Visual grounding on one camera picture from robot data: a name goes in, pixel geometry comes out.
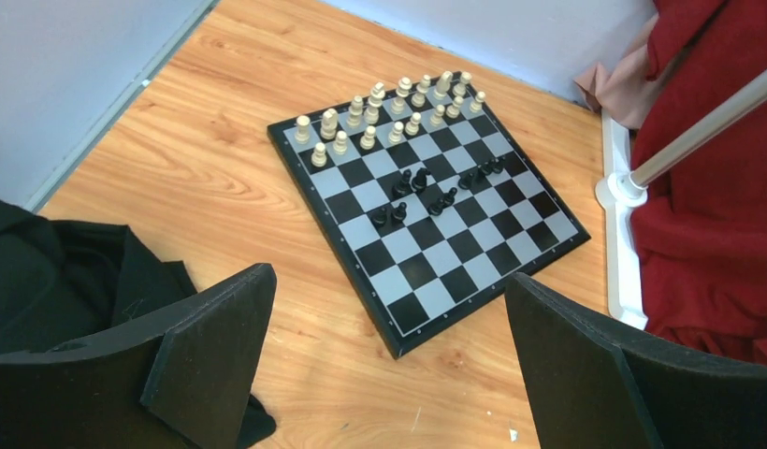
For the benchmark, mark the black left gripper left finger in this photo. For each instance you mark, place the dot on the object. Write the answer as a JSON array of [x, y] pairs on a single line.
[[178, 377]]

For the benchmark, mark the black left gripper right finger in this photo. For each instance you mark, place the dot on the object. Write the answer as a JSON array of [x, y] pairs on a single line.
[[594, 382]]

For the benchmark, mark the black and white chessboard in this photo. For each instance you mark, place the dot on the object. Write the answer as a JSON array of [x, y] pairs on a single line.
[[439, 265]]

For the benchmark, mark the black pawn piece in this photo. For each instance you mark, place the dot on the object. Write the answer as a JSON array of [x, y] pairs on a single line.
[[379, 217], [449, 198], [399, 213]]

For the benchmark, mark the black cloth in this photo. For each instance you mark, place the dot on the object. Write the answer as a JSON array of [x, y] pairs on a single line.
[[64, 279]]

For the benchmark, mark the red shirt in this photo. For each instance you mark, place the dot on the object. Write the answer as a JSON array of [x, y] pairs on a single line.
[[702, 233]]

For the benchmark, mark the white rack base foot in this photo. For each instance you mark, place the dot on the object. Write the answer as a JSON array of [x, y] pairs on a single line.
[[616, 197]]

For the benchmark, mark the white pawn piece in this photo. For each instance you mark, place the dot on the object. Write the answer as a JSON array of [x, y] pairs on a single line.
[[319, 155]]

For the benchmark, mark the black knight piece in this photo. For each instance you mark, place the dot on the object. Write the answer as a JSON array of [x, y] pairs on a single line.
[[419, 180]]

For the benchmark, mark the white rook piece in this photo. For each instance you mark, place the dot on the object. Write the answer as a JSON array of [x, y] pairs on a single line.
[[303, 129]]

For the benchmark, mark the pink garment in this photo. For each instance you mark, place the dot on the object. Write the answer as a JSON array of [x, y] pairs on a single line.
[[625, 92]]

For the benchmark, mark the white knight piece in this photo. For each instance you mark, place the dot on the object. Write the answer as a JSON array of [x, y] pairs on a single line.
[[329, 124]]

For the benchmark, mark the white bishop piece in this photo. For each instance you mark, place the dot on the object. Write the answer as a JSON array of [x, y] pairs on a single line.
[[355, 112]]

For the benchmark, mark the white king piece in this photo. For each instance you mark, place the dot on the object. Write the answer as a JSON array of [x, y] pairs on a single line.
[[375, 101]]

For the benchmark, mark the white queen piece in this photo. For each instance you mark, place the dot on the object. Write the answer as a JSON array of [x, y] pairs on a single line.
[[402, 92]]

